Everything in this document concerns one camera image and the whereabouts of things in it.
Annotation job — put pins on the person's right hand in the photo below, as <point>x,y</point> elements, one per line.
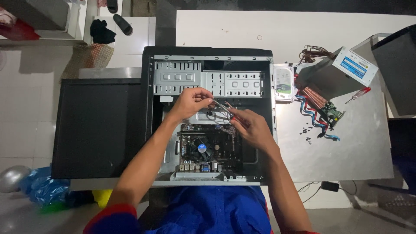
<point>254,127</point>

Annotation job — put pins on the person's left hand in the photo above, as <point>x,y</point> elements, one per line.
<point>188,104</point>

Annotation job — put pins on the open black computer case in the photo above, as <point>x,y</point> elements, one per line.
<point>209,117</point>

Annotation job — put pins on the black processor cooling fan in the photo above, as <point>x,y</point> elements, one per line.
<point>201,149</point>

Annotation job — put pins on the green computer motherboard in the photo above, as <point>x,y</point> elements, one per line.
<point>208,148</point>

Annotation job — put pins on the scattered small black screws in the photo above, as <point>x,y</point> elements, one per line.
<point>305,133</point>

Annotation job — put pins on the silver hard disk drive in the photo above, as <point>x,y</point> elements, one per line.
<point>283,83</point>

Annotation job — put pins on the graphics card with copper heatsink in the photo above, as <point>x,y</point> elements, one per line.
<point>321,104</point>

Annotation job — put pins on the black computer case side panel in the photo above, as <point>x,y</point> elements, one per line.
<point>97,128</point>

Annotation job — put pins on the person's blue shirt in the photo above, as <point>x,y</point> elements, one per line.
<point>208,211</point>

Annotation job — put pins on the grey power supply unit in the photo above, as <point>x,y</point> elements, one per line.
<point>341,73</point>

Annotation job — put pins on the black slipper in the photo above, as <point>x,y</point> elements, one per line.
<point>112,5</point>
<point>123,24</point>

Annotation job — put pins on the woven straw mat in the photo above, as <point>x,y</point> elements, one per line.
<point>87,60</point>

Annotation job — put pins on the black cloth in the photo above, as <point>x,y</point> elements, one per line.
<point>102,32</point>

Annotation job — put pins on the yellow plastic bag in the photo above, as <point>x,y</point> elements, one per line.
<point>102,197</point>

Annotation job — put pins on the blue plastic bag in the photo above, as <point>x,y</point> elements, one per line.
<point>45,187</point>

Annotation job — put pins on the green plastic bag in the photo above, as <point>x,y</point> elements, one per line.
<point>52,208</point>

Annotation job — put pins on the red cloth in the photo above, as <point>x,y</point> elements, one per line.
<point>18,31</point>

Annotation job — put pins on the grey balloon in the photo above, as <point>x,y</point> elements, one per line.
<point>13,178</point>

